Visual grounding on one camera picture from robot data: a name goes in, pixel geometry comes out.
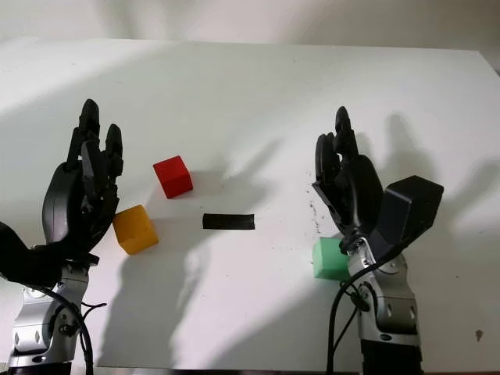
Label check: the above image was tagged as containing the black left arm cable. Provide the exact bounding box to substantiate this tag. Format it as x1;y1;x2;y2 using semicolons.
34;284;109;375

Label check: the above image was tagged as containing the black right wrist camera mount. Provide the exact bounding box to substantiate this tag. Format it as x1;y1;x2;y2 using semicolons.
369;175;445;262

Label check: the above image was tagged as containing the green block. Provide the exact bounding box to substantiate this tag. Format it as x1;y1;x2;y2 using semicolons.
312;237;351;281

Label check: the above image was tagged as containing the black tape strip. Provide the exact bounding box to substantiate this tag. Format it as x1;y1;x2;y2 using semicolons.
202;212;256;231

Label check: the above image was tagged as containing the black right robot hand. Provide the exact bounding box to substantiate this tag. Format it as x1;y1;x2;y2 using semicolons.
312;105;386;255

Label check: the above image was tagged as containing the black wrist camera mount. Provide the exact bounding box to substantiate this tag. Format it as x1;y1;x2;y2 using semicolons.
0;221;99;288
369;175;445;262

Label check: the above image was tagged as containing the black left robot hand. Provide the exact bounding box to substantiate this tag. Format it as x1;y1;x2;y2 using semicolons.
41;98;125;255

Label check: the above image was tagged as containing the red block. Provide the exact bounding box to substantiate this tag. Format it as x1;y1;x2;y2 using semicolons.
152;155;195;200

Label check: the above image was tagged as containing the yellow block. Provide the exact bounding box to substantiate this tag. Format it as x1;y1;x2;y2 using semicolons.
112;204;160;256

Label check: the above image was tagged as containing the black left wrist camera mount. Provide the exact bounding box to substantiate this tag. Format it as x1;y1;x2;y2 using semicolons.
0;221;99;288

